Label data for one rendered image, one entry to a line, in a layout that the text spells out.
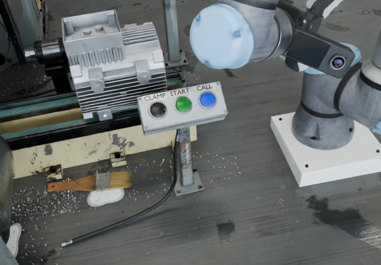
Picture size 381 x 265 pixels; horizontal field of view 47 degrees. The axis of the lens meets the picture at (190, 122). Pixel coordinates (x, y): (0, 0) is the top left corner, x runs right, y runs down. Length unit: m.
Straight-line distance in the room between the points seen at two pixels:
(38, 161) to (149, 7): 0.84
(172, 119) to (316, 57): 0.31
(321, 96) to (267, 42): 0.46
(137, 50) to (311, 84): 0.39
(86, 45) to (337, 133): 0.60
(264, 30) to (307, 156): 0.58
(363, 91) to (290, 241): 0.35
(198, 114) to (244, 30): 0.38
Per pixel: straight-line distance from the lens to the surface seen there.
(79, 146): 1.10
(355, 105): 0.95
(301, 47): 0.67
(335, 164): 1.06
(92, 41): 0.94
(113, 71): 0.96
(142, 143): 1.11
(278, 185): 1.06
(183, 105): 0.84
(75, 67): 0.96
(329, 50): 0.68
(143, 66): 0.95
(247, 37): 0.51
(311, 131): 1.08
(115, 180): 1.08
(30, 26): 1.48
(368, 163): 1.10
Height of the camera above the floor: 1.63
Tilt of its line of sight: 44 degrees down
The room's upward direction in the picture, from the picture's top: 3 degrees counter-clockwise
